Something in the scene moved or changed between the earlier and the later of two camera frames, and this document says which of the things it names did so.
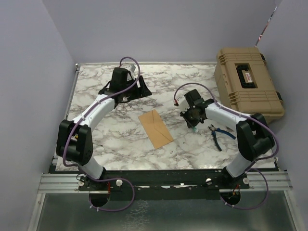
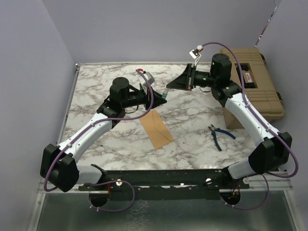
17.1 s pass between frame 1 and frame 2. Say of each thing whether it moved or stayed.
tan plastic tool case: stayed
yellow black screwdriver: stayed
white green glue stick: moved
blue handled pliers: stayed
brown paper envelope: stayed
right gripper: moved
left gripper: moved
